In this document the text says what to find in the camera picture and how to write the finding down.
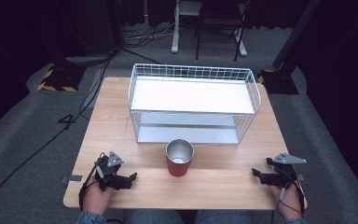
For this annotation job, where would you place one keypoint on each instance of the grey tape strip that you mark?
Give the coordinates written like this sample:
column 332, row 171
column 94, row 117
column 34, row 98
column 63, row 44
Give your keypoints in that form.
column 74, row 178

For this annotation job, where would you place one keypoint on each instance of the person's left leg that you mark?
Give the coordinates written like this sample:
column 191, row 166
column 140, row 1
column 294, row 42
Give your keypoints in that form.
column 155, row 217

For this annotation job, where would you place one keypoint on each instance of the person's right leg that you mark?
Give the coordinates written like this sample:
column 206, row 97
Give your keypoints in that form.
column 227, row 217

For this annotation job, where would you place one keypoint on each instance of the black tape floor mark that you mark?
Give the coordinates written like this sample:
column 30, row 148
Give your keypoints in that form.
column 68, row 121

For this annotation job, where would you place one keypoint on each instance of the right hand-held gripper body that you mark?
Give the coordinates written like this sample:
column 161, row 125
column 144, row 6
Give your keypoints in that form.
column 286, row 174

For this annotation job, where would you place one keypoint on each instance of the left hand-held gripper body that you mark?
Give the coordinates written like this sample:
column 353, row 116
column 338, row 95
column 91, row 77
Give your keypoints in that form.
column 107, row 172

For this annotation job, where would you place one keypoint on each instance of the person's left hand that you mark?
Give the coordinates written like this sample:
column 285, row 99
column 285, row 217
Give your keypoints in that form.
column 94, row 199

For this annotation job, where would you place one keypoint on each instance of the black yellow striped stand base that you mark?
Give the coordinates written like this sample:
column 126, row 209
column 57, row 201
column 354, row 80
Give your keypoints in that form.
column 278, row 82
column 60, row 79

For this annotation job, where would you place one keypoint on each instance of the person's leg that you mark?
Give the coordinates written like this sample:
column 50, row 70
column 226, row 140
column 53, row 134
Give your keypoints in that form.
column 227, row 217
column 155, row 217

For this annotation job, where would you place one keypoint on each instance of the white desk frame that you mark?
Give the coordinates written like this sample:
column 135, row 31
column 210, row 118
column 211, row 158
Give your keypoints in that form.
column 176, row 34

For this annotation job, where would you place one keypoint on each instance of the black slanted pole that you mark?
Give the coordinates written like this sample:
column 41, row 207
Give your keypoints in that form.
column 295, row 34

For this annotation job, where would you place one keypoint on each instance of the person's right hand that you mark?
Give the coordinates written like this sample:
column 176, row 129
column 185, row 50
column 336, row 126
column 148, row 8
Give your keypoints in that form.
column 287, row 202

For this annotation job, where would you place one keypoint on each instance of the black chair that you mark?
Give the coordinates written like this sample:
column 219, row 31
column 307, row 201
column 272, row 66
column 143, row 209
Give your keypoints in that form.
column 217, row 20

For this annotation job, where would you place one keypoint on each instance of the red steel-lined cup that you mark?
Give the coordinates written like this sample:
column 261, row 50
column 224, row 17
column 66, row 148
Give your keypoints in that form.
column 179, row 161

